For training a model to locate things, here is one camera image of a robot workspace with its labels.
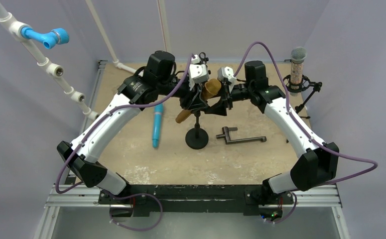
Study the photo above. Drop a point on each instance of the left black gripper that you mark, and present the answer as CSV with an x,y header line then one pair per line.
x,y
192,99

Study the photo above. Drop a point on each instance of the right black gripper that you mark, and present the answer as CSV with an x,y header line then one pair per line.
x,y
228,95

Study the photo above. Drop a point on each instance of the gold microphone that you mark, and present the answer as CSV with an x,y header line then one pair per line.
x,y
210,89

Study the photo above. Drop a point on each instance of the black round-base microphone stand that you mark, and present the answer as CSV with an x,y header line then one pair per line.
x,y
197,138

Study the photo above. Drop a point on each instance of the blue microphone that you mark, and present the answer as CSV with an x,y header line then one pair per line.
x,y
157,121

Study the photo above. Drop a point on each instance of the black tripod microphone stand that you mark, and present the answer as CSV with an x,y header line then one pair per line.
x,y
203,58

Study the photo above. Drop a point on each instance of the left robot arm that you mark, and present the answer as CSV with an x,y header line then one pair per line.
x,y
149,86

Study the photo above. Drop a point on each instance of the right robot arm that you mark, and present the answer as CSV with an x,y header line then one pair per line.
x,y
317,160

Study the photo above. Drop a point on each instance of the glitter silver-head microphone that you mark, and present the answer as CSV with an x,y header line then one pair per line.
x,y
298,56

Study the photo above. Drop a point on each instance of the dark grey metal pipe fitting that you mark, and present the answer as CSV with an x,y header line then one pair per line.
x,y
225,135

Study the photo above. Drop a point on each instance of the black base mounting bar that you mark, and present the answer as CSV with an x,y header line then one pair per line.
x,y
249,199

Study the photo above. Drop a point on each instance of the blue pipe fitting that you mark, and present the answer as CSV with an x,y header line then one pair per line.
x,y
56,36

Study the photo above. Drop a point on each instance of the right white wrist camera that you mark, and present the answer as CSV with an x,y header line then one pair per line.
x,y
226,73

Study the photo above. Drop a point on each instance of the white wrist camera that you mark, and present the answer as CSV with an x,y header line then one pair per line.
x,y
197,72
226,73

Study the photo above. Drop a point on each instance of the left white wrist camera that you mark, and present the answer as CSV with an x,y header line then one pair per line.
x,y
197,72

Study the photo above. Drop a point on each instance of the white PVC pipe frame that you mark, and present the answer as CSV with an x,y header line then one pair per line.
x,y
55,71

